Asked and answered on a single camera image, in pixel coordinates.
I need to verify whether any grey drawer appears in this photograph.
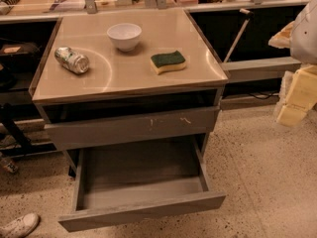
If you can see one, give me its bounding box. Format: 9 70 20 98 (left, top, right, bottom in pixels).
46 106 220 150
59 136 225 232

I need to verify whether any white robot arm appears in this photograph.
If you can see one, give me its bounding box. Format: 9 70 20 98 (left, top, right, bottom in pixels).
268 0 317 127

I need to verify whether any grey drawer cabinet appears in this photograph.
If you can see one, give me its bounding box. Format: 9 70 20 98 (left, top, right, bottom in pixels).
28 8 230 179

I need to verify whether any grey top drawer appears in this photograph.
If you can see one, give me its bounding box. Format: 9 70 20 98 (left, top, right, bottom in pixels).
46 106 220 150

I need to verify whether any green yellow sponge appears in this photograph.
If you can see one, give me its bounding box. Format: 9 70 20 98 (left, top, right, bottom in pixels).
151 51 186 74

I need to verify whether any white bowl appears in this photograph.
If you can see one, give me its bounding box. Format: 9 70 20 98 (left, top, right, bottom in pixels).
107 23 142 52

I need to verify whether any crushed silver can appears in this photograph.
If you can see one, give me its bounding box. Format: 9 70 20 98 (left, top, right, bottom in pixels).
54 47 89 74

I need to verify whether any white sneaker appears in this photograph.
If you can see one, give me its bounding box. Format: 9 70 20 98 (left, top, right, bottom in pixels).
0 213 40 238

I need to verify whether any black cable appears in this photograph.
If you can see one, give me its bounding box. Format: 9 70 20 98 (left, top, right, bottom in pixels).
248 90 280 100

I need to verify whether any white-handled stick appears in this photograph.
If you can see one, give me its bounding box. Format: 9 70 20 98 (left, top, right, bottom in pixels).
224 8 254 62

